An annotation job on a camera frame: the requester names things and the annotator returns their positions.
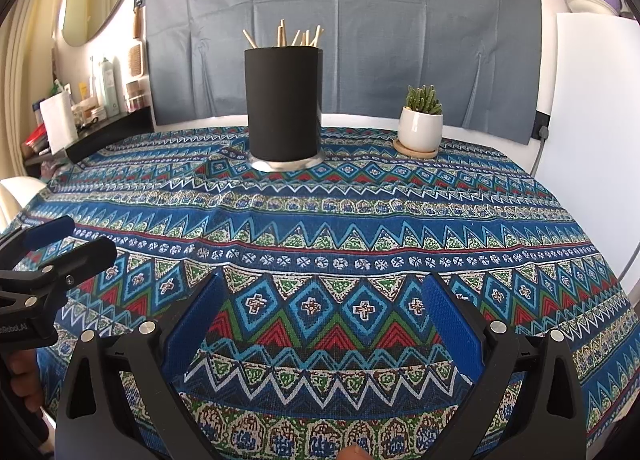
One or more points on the bunch of wooden chopsticks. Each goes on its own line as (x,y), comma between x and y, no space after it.
(281,35)

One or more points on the white bowl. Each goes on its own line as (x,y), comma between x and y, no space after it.
(590,5)

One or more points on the clear jar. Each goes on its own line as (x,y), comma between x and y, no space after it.
(134,96)

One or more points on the white panel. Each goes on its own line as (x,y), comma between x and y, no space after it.
(585,130)

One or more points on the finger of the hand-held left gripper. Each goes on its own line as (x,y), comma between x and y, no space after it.
(47,232)
(90,255)

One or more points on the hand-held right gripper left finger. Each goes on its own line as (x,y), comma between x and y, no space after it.
(195,320)

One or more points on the small cactus in white pot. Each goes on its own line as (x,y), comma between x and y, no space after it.
(420,128)

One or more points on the black shelf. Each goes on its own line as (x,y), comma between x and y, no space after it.
(115,123)

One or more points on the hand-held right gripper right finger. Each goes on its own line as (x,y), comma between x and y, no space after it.
(452,325)

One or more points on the grey spray bottle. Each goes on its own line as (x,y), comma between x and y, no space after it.
(107,88)

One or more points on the cream curtain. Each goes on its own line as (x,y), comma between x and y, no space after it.
(25,80)

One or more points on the black cylindrical utensil holder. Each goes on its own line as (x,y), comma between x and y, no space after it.
(282,110)

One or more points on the white rounded object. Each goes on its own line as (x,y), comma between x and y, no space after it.
(17,197)

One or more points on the wooden hair brush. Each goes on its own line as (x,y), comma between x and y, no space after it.
(135,58)

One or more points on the grey backdrop cloth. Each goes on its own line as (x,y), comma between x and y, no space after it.
(350,40)

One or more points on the round wooden coaster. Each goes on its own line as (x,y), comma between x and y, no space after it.
(415,154)

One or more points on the wooden hanging brush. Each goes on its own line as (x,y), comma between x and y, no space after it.
(136,23)

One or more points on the person's left hand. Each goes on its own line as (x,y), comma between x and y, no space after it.
(22,375)

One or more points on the person's right hand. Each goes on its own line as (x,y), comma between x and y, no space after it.
(355,453)

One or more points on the blue patterned tablecloth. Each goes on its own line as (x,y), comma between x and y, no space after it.
(350,220)

